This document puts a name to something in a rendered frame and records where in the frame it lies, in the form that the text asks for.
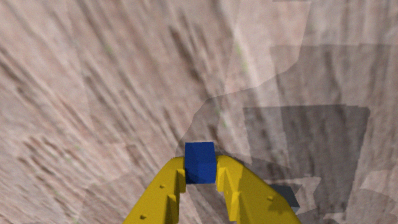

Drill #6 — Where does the blue cube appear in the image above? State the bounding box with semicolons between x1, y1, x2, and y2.
185;142;216;184

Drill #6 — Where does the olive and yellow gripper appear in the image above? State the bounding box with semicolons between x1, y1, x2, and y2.
122;155;302;224

